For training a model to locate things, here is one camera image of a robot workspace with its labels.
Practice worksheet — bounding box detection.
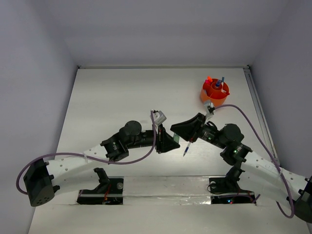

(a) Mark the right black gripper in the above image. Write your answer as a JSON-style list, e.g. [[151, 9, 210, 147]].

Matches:
[[169, 114, 226, 150]]

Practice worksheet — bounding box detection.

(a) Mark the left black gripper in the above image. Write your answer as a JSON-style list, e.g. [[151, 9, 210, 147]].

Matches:
[[126, 122, 179, 153]]

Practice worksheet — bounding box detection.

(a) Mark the blue ballpoint pen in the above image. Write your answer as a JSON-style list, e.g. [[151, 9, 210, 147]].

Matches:
[[183, 142, 192, 157]]

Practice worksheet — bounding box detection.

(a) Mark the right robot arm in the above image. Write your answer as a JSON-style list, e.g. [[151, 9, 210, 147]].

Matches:
[[171, 113, 312, 223]]

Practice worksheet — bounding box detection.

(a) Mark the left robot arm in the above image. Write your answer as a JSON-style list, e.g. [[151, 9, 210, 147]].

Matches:
[[23, 120, 180, 207]]

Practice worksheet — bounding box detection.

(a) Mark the orange round pen holder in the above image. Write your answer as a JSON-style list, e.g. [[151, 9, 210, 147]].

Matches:
[[199, 78, 230, 107]]

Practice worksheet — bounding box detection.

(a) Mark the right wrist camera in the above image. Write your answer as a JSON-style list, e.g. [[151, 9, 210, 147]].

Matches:
[[204, 100, 215, 119]]

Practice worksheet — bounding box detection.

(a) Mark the silver taped front rail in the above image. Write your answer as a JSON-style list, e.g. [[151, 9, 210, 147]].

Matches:
[[122, 176, 211, 205]]

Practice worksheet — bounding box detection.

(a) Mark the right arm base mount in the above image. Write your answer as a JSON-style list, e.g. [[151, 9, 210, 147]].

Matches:
[[207, 167, 256, 205]]

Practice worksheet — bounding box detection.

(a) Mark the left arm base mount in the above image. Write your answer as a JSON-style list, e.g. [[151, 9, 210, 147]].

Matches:
[[77, 168, 124, 205]]

